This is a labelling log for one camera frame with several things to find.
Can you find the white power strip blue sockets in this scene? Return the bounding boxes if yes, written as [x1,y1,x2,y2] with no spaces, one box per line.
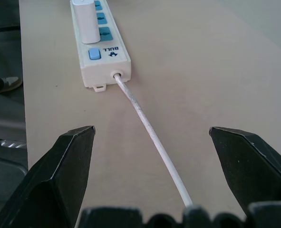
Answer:
[70,0,133,93]

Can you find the white power strip cable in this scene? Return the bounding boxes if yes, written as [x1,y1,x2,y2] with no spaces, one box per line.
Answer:
[113,73,194,208]

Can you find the white charger block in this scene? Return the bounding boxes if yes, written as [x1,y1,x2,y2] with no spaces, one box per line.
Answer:
[72,0,101,45]

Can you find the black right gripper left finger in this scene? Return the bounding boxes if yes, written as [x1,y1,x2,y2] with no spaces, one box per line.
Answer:
[0,125,96,228]

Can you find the person's shoe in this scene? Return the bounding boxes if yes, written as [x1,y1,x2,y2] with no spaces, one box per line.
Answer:
[0,68,23,94]

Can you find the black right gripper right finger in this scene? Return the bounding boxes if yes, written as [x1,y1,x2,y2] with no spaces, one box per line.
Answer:
[209,126,281,219]

